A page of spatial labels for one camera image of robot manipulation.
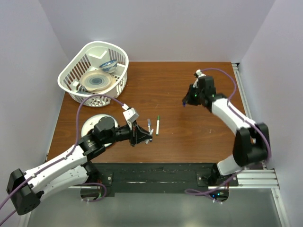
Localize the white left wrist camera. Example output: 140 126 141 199
123 107 139 129

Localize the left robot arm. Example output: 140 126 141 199
7 117 152 215

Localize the white plastic dish basket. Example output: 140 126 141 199
57 41 129 107

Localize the beige blue ceramic plate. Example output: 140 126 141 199
78 70 115 94

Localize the strawberry pattern plate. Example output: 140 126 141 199
81 114 119 137

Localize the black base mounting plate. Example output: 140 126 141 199
83 162 228 197

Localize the white purple pen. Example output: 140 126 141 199
147 119 153 135

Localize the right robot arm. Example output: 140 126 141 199
182 73 271 186

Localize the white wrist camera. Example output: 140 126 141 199
123 107 139 129
193 70 206 88

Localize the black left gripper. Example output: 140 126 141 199
103 119 152 147

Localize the blue white ceramic bowl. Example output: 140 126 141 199
99 59 117 74

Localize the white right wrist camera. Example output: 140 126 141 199
193 70 206 88

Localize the white green pen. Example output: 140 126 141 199
156 115 160 136

